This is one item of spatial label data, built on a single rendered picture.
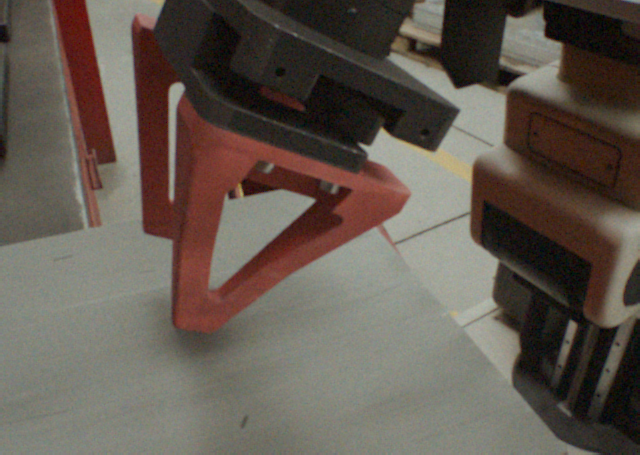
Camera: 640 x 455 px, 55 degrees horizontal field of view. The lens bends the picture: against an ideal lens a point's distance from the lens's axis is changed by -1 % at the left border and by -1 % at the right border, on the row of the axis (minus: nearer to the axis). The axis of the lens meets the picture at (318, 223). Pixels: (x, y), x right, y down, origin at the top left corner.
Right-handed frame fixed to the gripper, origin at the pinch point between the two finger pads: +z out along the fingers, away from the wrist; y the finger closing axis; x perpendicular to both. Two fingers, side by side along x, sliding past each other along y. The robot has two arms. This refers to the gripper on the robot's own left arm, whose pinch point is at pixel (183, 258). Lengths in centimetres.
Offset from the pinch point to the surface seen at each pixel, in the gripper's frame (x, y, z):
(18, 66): 0, -73, 19
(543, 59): 221, -204, -23
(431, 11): 202, -277, -18
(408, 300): 8.5, 2.0, -1.4
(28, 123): 1, -52, 18
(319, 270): 6.3, -1.1, -0.1
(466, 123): 188, -191, 17
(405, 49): 202, -280, 6
